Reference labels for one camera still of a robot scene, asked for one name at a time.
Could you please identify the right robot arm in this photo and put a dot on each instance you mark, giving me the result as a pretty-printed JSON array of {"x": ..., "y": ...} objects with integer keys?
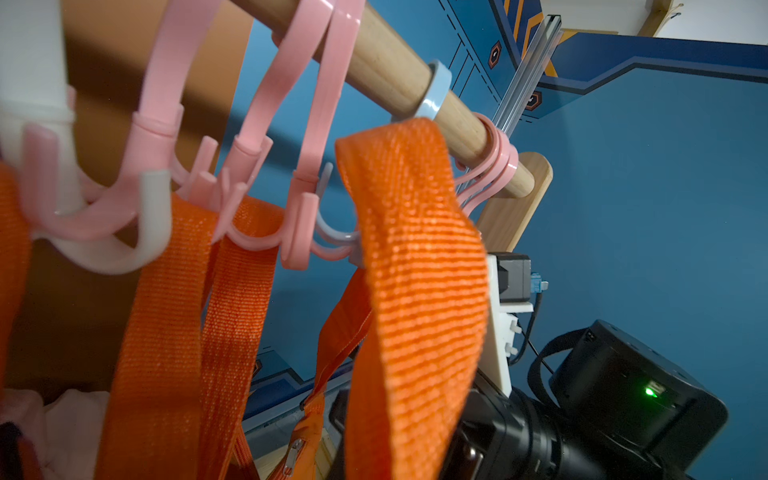
[{"x": 600, "y": 405}]

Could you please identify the large orange crescent bag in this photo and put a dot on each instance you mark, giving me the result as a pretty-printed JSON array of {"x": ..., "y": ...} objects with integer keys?
[{"x": 413, "y": 317}]

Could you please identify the wooden garment rack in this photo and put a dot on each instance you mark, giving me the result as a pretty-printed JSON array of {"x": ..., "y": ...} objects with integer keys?
[{"x": 386, "y": 70}]

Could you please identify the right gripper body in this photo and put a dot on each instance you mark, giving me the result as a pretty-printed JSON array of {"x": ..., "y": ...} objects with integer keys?
[{"x": 507, "y": 437}]

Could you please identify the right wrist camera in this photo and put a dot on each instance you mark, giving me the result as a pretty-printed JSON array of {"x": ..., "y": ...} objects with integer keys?
[{"x": 513, "y": 287}]

